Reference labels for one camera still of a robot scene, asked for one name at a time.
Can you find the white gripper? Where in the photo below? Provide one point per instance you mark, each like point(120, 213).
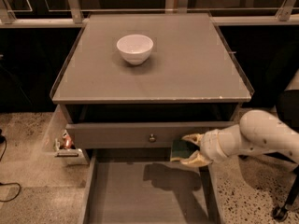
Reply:
point(209, 146)

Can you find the green and yellow sponge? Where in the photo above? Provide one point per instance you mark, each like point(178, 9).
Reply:
point(182, 149)

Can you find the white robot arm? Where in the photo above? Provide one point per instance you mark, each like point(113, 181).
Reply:
point(258, 132)

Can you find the round metal drawer knob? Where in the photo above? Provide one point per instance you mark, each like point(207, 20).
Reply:
point(152, 138)

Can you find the grey open middle drawer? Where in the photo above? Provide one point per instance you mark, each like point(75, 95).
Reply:
point(142, 186)

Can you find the grey top drawer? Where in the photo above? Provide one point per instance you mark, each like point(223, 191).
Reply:
point(136, 135)

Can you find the grey drawer cabinet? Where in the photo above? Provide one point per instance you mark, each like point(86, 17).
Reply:
point(190, 75)

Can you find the white ceramic bowl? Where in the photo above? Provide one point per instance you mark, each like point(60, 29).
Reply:
point(135, 49)

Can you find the red can in bin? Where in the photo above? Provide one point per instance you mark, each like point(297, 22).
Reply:
point(67, 141)

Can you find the clear plastic bin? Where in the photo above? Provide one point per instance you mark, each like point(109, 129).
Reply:
point(52, 142)

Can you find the metal window frame rail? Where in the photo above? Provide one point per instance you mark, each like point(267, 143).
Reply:
point(71, 13)

